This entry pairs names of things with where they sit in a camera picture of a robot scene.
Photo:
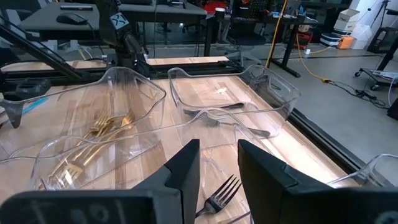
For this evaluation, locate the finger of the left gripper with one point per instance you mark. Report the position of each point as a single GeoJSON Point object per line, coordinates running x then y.
{"type": "Point", "coordinates": [12, 112]}

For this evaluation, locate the grey office chair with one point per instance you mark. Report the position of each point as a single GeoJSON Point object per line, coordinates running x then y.
{"type": "Point", "coordinates": [245, 39]}

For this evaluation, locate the black slim keyboard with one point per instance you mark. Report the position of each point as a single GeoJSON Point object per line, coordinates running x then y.
{"type": "Point", "coordinates": [76, 7]}

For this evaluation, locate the black-and-white cup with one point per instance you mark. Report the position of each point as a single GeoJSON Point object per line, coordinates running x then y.
{"type": "Point", "coordinates": [219, 14]}

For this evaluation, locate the black floor object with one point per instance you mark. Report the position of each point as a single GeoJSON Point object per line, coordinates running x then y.
{"type": "Point", "coordinates": [393, 109]}

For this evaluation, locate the black standing desk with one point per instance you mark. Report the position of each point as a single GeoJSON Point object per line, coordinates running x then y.
{"type": "Point", "coordinates": [289, 46]}

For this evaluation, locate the white plastic container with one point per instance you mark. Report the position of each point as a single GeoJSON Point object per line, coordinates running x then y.
{"type": "Point", "coordinates": [362, 35]}

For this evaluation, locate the black rolling cart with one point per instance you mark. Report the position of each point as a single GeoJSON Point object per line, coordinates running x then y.
{"type": "Point", "coordinates": [376, 74]}

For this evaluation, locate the black desk device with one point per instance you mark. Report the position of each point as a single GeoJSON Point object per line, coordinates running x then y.
{"type": "Point", "coordinates": [71, 18]}

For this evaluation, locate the white cardboard boxes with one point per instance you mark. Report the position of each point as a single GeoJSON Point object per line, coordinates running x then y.
{"type": "Point", "coordinates": [348, 15]}

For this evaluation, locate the clear plastic bin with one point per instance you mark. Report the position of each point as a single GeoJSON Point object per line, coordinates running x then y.
{"type": "Point", "coordinates": [140, 149]}
{"type": "Point", "coordinates": [133, 90]}
{"type": "Point", "coordinates": [273, 90]}
{"type": "Point", "coordinates": [373, 174]}

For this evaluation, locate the white X sticker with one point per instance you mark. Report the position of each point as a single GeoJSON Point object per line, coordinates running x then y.
{"type": "Point", "coordinates": [119, 21]}

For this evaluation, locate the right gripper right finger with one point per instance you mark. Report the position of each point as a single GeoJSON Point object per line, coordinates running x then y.
{"type": "Point", "coordinates": [264, 186]}

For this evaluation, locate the silver fork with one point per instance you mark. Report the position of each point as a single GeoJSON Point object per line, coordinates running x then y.
{"type": "Point", "coordinates": [214, 203]}

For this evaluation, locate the stacked blue-white boxes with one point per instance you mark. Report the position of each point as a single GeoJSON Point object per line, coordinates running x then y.
{"type": "Point", "coordinates": [329, 39]}

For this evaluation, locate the black tripod stand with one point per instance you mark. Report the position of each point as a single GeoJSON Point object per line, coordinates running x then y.
{"type": "Point", "coordinates": [381, 12]}

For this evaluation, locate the grey desk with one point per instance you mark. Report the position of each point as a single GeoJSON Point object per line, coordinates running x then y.
{"type": "Point", "coordinates": [174, 12]}
{"type": "Point", "coordinates": [40, 21]}

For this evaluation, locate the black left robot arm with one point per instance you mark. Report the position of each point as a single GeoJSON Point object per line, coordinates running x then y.
{"type": "Point", "coordinates": [127, 46]}

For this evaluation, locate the orange box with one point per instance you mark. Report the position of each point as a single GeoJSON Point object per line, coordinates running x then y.
{"type": "Point", "coordinates": [345, 43]}

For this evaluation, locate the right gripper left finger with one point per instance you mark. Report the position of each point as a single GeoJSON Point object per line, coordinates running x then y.
{"type": "Point", "coordinates": [183, 174]}

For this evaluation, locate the red desk object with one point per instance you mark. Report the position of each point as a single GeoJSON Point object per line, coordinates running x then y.
{"type": "Point", "coordinates": [214, 4]}

